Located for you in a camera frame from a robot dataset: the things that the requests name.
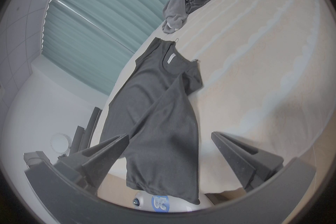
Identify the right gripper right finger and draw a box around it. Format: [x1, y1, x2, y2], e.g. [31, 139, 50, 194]
[211, 131, 284, 192]

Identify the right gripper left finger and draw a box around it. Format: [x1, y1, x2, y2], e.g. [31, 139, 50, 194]
[54, 133, 130, 190]

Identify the black T-shirt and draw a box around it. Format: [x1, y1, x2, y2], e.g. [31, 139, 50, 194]
[100, 37, 204, 205]

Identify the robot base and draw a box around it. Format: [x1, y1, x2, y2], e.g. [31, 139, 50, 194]
[131, 190, 212, 212]

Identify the black chest of drawers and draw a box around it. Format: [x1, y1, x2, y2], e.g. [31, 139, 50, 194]
[69, 107, 103, 156]

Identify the bed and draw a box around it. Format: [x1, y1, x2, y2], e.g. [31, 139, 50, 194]
[97, 0, 330, 208]

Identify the grey garment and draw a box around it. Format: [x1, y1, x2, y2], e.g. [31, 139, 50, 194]
[161, 0, 189, 34]

